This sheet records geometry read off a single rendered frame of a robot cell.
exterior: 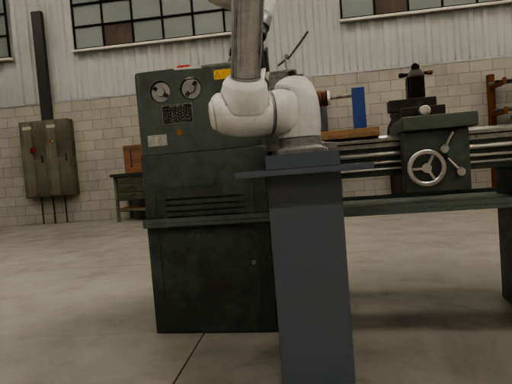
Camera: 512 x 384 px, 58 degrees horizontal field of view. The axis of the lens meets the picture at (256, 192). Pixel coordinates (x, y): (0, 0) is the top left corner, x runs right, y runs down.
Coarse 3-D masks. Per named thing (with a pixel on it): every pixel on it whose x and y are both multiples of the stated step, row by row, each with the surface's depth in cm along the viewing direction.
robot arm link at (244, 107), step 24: (240, 0) 137; (240, 24) 141; (240, 48) 145; (240, 72) 149; (216, 96) 155; (240, 96) 150; (264, 96) 153; (216, 120) 154; (240, 120) 154; (264, 120) 156
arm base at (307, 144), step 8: (304, 136) 159; (312, 136) 160; (320, 136) 163; (280, 144) 164; (288, 144) 160; (296, 144) 159; (304, 144) 159; (312, 144) 160; (320, 144) 162; (328, 144) 164; (336, 144) 164; (280, 152) 158; (288, 152) 159; (296, 152) 158
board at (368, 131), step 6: (378, 126) 206; (324, 132) 211; (330, 132) 210; (336, 132) 210; (342, 132) 209; (348, 132) 209; (354, 132) 208; (360, 132) 208; (366, 132) 207; (372, 132) 207; (378, 132) 206; (324, 138) 211; (330, 138) 210; (336, 138) 210; (342, 138) 209; (348, 138) 211
